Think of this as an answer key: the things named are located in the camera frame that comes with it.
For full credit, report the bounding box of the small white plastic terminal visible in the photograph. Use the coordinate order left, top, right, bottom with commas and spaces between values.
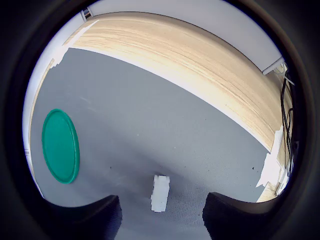
150, 174, 171, 214

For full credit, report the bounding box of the round green lid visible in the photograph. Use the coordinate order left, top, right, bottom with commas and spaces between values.
41, 108, 81, 185

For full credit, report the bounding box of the white tape piece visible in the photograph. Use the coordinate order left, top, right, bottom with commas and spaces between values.
49, 19, 100, 73
254, 124, 286, 191

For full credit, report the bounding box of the dark grey mat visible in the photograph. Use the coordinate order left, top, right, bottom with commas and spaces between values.
29, 47, 272, 240

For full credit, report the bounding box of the white partition box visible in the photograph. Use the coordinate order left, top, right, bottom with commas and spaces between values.
22, 11, 88, 198
87, 0, 286, 75

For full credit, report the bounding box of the black camera cable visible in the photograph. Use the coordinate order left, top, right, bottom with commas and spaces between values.
280, 71, 295, 176

